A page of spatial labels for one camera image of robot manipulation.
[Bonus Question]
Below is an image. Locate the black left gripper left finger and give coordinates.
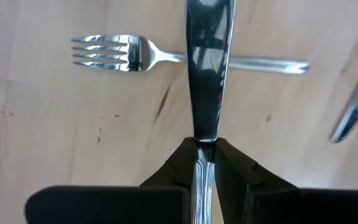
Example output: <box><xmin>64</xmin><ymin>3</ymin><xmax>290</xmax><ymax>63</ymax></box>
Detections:
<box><xmin>25</xmin><ymin>138</ymin><xmax>196</xmax><ymax>224</ymax></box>

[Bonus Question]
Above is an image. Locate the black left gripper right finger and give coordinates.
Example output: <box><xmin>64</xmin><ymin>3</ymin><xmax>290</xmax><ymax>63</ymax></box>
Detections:
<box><xmin>213</xmin><ymin>138</ymin><xmax>358</xmax><ymax>224</ymax></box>

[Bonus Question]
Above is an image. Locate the silver table knife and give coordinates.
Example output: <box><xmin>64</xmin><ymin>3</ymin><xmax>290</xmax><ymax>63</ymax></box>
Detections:
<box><xmin>184</xmin><ymin>0</ymin><xmax>237</xmax><ymax>224</ymax></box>
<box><xmin>329</xmin><ymin>57</ymin><xmax>358</xmax><ymax>144</ymax></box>

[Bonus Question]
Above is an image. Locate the small silver fork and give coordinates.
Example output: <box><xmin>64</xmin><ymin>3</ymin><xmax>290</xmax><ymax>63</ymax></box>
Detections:
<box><xmin>70</xmin><ymin>33</ymin><xmax>310</xmax><ymax>75</ymax></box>

